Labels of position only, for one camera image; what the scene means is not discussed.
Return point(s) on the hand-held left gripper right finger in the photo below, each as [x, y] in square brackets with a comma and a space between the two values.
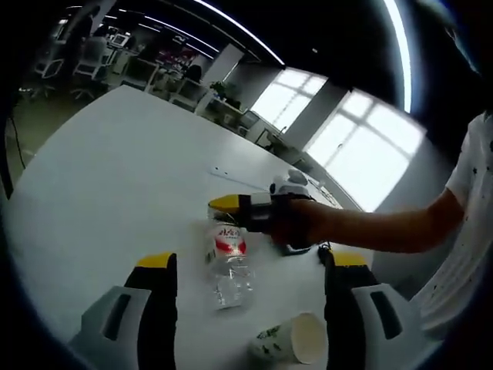
[343, 316]

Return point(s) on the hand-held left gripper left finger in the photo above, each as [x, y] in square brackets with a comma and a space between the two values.
[154, 316]

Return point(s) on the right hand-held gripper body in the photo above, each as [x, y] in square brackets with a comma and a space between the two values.
[290, 185]

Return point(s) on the clear plastic water bottle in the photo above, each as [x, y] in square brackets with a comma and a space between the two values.
[231, 270]

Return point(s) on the white paper cup green print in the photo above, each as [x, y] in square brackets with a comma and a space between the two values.
[285, 343]

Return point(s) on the group of white office chairs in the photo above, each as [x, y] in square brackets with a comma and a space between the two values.
[92, 61]

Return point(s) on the person's right hand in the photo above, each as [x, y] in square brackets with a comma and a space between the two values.
[296, 223]

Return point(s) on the small white desk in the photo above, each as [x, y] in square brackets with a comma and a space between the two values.
[262, 131]

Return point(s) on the large window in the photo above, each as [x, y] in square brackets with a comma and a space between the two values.
[366, 154]
[289, 96]

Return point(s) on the green potted plant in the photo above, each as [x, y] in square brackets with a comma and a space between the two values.
[223, 91]

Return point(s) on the white table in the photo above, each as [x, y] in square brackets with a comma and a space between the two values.
[115, 173]

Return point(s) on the person in white shirt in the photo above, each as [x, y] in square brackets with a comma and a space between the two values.
[462, 231]

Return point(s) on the curved ceiling light strip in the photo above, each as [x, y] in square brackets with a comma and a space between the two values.
[246, 32]

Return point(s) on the straight ceiling light strip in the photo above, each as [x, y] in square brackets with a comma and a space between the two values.
[400, 54]

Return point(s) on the computer monitor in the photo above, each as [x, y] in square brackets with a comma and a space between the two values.
[119, 40]

